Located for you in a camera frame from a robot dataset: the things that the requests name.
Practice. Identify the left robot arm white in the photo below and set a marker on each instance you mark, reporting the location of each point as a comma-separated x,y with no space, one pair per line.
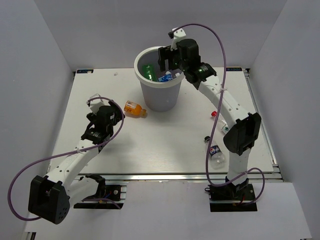
51,196

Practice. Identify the aluminium front rail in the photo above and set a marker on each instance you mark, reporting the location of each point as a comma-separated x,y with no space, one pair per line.
193,177

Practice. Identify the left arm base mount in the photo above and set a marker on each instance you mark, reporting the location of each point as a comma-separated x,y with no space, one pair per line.
108,196

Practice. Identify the green plastic bottle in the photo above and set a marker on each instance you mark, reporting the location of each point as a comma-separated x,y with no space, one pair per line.
149,72

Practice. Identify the right blue corner label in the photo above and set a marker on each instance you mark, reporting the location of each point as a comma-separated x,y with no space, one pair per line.
234,69

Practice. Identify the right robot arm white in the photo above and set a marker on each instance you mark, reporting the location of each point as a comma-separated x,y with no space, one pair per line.
243,126

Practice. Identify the blue label water bottle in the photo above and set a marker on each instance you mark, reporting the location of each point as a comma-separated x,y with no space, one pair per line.
168,76

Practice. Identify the red cap water bottle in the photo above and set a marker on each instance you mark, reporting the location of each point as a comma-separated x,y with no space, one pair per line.
221,123

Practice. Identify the blue corner label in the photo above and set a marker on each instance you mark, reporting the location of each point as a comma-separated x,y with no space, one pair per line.
234,69
84,71

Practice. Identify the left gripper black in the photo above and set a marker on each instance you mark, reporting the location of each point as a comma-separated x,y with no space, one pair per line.
117,116

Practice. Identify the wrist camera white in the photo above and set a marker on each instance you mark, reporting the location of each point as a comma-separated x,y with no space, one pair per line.
176,34
95,104

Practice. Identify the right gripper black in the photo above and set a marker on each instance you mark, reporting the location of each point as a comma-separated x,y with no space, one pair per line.
164,54

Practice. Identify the white plastic bin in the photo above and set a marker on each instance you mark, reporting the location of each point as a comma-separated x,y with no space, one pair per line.
158,96

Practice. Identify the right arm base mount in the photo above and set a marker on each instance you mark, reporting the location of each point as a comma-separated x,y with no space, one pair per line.
225,200

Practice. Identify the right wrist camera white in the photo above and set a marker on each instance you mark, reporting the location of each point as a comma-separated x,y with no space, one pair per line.
176,34

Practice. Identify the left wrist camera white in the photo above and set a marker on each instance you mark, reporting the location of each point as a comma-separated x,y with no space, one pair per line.
95,104

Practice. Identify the pepsi bottle black cap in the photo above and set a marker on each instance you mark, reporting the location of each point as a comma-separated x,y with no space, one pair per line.
216,156

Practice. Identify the left blue corner label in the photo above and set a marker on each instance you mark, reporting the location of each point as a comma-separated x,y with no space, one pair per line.
84,71

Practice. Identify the orange juice bottle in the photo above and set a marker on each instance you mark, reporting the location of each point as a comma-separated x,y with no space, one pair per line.
134,109

